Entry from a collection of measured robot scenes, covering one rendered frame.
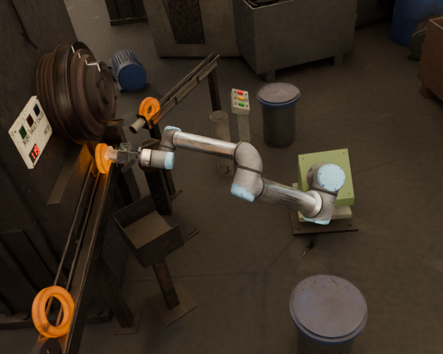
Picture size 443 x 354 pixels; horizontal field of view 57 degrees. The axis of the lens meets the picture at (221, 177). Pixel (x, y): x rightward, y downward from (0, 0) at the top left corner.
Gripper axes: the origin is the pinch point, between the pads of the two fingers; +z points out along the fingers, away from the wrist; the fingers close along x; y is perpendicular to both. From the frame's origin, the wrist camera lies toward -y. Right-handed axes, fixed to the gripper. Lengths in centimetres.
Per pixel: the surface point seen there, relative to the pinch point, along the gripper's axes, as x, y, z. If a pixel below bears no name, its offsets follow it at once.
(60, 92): 17.2, 45.2, 12.5
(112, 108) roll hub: -3.4, 27.4, -4.8
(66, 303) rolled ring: 81, -10, -3
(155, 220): 34.6, -7.5, -31.9
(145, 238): 45, -9, -29
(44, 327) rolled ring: 95, -5, 0
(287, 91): -103, -1, -114
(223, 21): -260, -14, -68
